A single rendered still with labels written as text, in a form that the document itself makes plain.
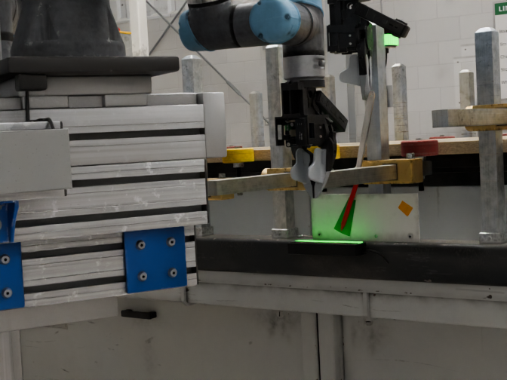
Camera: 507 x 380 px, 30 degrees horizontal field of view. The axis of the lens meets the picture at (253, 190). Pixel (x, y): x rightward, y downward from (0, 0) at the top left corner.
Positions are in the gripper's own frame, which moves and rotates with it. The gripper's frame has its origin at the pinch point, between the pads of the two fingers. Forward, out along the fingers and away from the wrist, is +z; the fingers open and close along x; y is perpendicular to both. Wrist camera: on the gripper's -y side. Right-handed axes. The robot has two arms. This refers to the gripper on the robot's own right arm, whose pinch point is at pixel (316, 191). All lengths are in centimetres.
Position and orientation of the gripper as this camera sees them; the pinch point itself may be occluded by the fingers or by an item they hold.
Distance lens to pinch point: 173.3
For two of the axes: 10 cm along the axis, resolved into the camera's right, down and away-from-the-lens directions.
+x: 8.0, -0.1, -6.0
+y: -6.0, 0.7, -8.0
